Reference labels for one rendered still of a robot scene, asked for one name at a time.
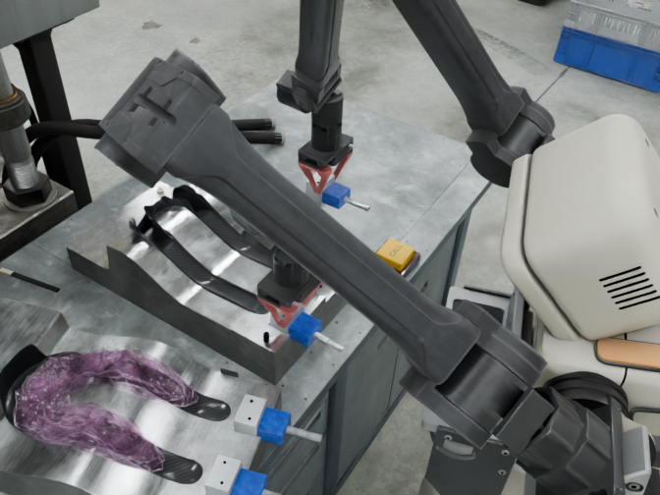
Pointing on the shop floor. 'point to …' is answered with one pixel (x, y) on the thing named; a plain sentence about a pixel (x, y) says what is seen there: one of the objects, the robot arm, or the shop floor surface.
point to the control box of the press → (47, 79)
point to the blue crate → (609, 58)
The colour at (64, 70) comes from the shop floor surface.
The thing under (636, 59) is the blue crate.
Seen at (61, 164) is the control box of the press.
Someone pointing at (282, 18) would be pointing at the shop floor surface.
